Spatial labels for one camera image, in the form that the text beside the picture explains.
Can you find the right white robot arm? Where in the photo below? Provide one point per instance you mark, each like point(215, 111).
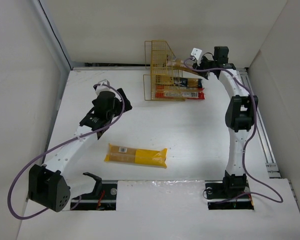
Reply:
point(239, 119)

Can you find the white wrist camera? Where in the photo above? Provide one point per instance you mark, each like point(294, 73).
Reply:
point(101, 86)
point(196, 54)

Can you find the yellow wire shelf rack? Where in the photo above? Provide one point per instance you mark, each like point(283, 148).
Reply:
point(161, 76)

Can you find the yellow spaghetti bag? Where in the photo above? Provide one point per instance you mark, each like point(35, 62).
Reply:
point(136, 156)

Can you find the red spaghetti bag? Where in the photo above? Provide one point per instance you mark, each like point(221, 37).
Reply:
point(193, 95)

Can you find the dark blue label spaghetti bag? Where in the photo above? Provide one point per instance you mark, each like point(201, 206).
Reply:
point(181, 83)

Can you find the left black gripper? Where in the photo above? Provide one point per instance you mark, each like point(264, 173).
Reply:
point(120, 100)

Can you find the clear blue-end spaghetti bag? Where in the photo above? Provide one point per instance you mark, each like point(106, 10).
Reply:
point(178, 64)

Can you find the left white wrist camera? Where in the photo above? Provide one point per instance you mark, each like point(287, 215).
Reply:
point(101, 86)

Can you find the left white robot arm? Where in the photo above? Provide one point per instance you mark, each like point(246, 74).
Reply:
point(49, 184)

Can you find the right aluminium rail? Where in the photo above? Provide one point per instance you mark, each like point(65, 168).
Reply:
point(261, 134)

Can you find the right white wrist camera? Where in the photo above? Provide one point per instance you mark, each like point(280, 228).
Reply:
point(196, 54)

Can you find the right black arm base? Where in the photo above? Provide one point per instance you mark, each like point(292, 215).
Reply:
point(229, 194)

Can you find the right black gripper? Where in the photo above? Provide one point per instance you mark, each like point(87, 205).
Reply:
point(200, 66)

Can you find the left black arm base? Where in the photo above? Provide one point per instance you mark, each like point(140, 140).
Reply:
point(103, 196)

